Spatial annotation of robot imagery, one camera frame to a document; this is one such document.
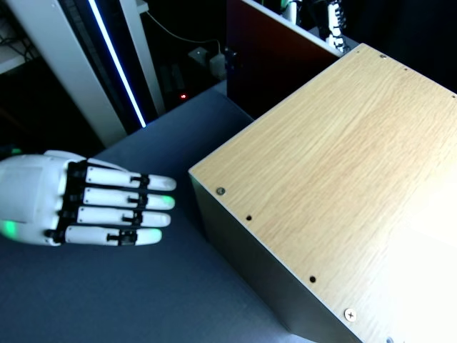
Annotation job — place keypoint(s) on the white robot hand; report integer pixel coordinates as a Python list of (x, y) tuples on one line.
[(335, 32), (32, 193)]

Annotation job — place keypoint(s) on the white framed board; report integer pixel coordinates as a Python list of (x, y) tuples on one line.
[(271, 64)]

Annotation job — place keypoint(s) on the light wooden box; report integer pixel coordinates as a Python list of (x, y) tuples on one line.
[(342, 171)]

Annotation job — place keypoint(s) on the white power adapter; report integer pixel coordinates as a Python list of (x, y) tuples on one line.
[(217, 64)]

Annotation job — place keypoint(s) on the grey table cloth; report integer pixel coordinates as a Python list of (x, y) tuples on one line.
[(125, 286)]

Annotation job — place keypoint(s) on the white shelf board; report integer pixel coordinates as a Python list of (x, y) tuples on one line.
[(12, 59)]

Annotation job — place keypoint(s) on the white LED light strip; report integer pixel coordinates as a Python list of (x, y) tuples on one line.
[(116, 64)]

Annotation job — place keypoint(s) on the black device with red light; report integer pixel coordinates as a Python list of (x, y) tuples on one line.
[(175, 82)]

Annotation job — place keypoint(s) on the wide white frame post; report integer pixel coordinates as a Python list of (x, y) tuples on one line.
[(68, 64)]

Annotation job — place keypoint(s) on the narrow white frame post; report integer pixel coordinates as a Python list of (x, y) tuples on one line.
[(144, 53)]

